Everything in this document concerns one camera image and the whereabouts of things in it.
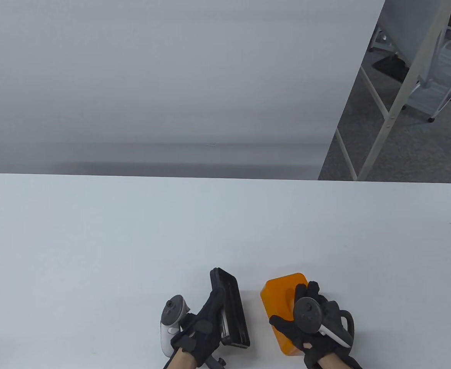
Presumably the grey and white right controller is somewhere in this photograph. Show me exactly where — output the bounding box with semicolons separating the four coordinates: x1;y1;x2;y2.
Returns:
293;297;355;349

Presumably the white metal frame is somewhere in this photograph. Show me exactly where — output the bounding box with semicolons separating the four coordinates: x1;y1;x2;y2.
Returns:
334;0;451;181

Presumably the black floor mat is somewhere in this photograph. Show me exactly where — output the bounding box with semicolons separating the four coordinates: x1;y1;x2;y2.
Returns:
372;55;410;82

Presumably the person's left hand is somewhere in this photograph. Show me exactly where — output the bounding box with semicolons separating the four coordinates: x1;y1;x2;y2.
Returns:
170;288;226;368

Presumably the person's left forearm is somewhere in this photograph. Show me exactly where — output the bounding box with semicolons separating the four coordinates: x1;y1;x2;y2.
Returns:
166;347;198;369

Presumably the white backdrop panel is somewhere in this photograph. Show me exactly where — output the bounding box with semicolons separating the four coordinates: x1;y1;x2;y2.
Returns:
0;0;386;181

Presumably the white rolling cart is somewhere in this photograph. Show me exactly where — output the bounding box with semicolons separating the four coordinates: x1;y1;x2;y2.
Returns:
403;38;451;123

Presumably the black rectangular case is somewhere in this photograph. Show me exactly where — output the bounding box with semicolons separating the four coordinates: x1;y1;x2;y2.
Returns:
210;268;251;349

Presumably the white and grey left controller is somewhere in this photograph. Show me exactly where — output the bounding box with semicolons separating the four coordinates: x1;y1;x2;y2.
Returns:
160;295;191;357

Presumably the person's right hand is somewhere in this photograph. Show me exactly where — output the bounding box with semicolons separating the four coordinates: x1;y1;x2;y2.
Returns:
269;281;353;369

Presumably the grey board on wheeled stand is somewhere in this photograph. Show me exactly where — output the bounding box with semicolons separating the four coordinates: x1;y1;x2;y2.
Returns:
368;0;451;82

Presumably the orange rectangular box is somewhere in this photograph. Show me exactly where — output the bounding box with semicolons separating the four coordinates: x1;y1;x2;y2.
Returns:
260;273;309;356

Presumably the person's right forearm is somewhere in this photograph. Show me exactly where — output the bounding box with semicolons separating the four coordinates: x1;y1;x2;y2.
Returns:
316;353;347;369

